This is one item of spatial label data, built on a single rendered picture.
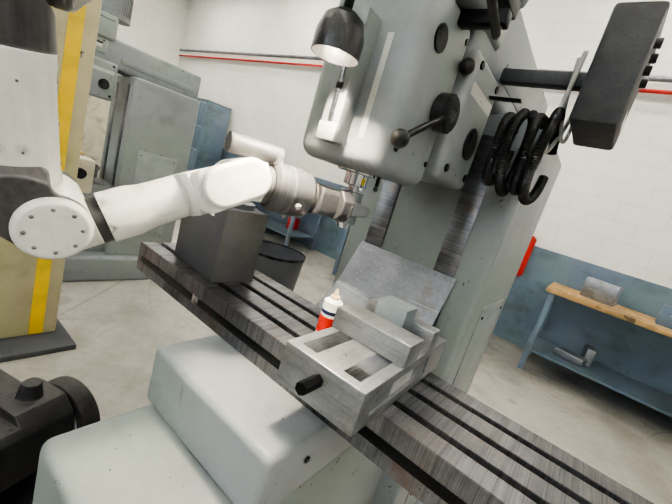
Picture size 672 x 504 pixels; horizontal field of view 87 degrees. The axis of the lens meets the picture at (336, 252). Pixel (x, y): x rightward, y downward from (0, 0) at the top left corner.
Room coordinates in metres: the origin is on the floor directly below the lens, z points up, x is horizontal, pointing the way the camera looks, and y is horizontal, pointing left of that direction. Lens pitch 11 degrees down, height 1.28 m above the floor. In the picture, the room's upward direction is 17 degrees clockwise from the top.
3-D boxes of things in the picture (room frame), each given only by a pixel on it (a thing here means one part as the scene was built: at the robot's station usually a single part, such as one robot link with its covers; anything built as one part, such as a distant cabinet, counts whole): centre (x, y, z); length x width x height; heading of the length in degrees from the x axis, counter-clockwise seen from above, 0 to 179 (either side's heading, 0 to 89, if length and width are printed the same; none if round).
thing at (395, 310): (0.63, -0.14, 1.07); 0.06 x 0.05 x 0.06; 57
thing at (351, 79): (0.64, 0.07, 1.45); 0.04 x 0.04 x 0.21; 56
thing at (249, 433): (0.73, 0.00, 0.82); 0.50 x 0.35 x 0.12; 146
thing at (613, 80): (0.79, -0.44, 1.62); 0.20 x 0.09 x 0.21; 146
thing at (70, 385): (0.78, 0.56, 0.50); 0.20 x 0.05 x 0.20; 75
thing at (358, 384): (0.61, -0.12, 1.01); 0.35 x 0.15 x 0.11; 147
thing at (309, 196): (0.68, 0.08, 1.23); 0.13 x 0.12 x 0.10; 37
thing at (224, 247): (0.92, 0.31, 1.06); 0.22 x 0.12 x 0.20; 49
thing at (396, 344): (0.59, -0.11, 1.05); 0.15 x 0.06 x 0.04; 57
